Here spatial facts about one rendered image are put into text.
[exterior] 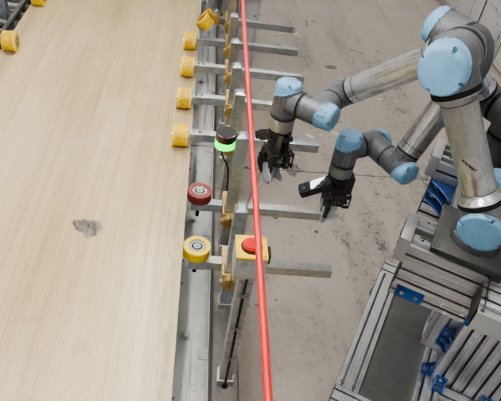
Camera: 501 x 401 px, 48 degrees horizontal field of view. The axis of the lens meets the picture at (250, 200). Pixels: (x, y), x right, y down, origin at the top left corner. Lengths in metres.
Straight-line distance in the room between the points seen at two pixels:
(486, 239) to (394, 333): 1.10
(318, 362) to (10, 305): 1.47
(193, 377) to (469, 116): 1.03
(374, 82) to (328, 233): 1.67
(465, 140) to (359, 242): 1.82
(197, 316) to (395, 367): 0.92
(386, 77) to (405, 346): 1.29
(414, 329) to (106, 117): 1.54
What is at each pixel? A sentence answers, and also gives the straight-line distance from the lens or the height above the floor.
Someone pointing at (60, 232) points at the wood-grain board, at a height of 0.90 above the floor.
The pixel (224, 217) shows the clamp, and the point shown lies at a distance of 1.82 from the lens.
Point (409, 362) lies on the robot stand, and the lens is 2.47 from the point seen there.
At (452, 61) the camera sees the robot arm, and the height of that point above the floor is 1.58.
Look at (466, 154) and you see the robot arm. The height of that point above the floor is 1.38.
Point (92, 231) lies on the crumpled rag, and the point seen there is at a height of 0.91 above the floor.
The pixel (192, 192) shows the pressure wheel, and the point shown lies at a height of 0.91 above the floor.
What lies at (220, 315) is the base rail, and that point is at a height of 0.70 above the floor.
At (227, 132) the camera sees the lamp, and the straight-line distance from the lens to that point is 1.65.
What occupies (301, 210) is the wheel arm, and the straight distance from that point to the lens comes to 1.91.
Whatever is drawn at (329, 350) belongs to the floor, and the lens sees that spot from 2.64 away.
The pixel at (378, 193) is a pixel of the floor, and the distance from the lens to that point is 3.54.
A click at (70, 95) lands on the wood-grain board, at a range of 2.29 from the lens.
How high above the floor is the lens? 2.09
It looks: 40 degrees down
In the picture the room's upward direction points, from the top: 11 degrees clockwise
